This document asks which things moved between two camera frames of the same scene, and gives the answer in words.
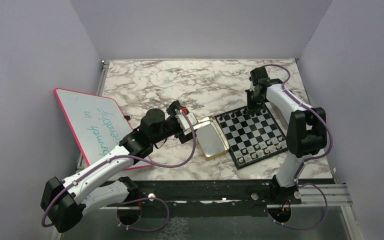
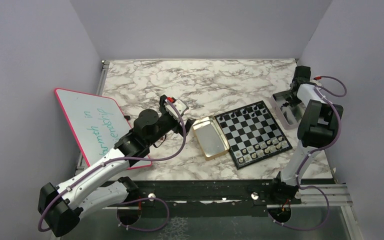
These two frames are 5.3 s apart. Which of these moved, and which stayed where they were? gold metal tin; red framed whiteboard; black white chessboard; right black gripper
Moved: right black gripper
Stayed: black white chessboard; gold metal tin; red framed whiteboard
